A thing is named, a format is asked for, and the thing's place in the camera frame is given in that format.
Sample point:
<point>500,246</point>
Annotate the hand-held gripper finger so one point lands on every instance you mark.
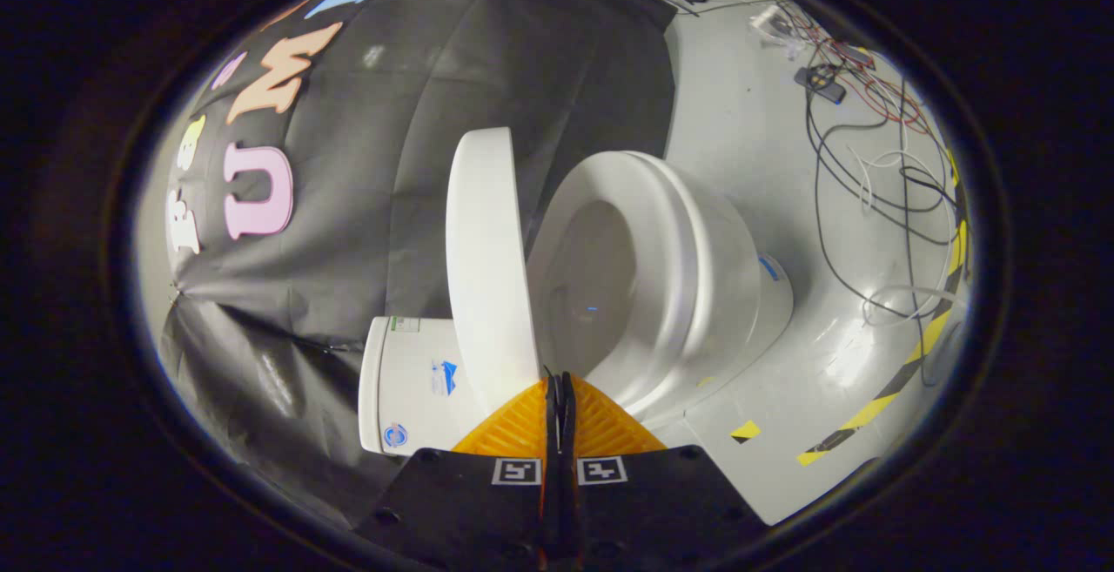
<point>567,441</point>
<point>553,441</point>

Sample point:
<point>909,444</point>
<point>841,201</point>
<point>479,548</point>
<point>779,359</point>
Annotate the white toilet lid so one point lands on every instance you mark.
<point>487,276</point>

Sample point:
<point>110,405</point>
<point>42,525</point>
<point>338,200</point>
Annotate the white toilet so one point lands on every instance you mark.
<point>696,293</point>

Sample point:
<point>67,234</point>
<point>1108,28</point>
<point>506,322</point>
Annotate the small yellow black tape piece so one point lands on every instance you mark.
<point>746,431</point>

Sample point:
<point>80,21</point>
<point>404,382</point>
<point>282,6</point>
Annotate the black backdrop cloth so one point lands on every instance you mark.
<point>392,163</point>

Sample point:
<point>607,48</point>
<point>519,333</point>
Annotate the yellow black hazard tape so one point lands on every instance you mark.
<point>927,337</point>

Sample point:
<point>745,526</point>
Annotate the small black device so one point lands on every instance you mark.
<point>820,84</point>

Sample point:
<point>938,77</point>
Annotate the clear plastic part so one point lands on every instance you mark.
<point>776,30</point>

